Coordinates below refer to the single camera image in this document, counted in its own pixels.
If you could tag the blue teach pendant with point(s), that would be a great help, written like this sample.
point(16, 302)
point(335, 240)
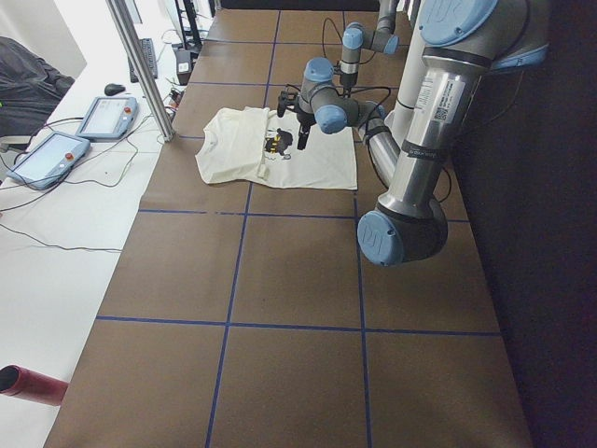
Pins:
point(108, 118)
point(50, 162)

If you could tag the near blue teach pendant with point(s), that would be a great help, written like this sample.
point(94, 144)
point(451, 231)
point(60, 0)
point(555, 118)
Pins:
point(50, 162)

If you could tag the black computer mouse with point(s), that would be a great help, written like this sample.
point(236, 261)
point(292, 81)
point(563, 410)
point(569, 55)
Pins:
point(112, 89)

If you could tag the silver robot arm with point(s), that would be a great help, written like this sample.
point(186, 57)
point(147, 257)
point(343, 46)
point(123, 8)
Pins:
point(357, 37)
point(454, 44)

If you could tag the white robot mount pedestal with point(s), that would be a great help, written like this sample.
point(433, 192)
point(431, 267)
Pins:
point(399, 120)

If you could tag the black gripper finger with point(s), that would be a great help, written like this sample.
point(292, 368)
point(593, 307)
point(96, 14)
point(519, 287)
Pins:
point(303, 136)

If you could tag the cream long-sleeve cat shirt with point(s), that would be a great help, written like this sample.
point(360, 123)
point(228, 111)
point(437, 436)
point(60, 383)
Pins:
point(254, 144)

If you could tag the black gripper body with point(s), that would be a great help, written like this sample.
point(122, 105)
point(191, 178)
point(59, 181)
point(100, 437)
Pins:
point(303, 127)
point(345, 80)

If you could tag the red cylinder tube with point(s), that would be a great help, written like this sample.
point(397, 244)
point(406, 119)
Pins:
point(21, 383)

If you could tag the aluminium frame post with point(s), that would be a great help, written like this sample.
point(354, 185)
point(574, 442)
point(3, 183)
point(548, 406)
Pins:
point(131, 43)

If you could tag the dark jacket on chair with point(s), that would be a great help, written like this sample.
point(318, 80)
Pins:
point(31, 89)

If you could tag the black keyboard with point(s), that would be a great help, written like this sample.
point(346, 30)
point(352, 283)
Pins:
point(148, 51)

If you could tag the far blue teach pendant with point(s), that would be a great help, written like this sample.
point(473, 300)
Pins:
point(108, 118)

